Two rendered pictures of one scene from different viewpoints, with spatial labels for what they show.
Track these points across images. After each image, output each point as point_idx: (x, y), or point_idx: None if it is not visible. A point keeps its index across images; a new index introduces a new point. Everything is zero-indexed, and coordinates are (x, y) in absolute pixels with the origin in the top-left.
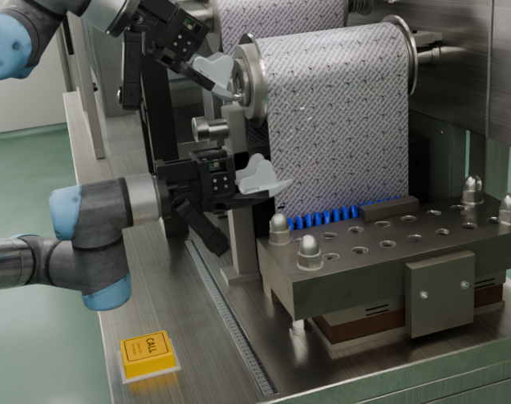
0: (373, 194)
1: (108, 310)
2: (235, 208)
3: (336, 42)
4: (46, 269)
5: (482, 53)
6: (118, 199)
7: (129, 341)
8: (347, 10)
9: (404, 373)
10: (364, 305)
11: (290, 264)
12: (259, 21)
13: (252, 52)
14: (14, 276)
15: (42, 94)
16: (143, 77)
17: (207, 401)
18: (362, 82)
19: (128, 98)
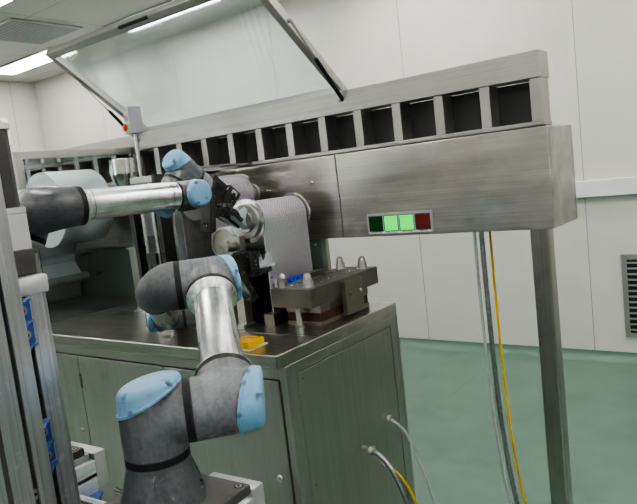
0: (301, 271)
1: (196, 346)
2: (263, 273)
3: (279, 201)
4: (183, 315)
5: (335, 203)
6: None
7: None
8: (254, 197)
9: (354, 325)
10: (329, 303)
11: (300, 288)
12: None
13: (252, 206)
14: (177, 315)
15: None
16: (163, 234)
17: (293, 343)
18: (292, 218)
19: (212, 226)
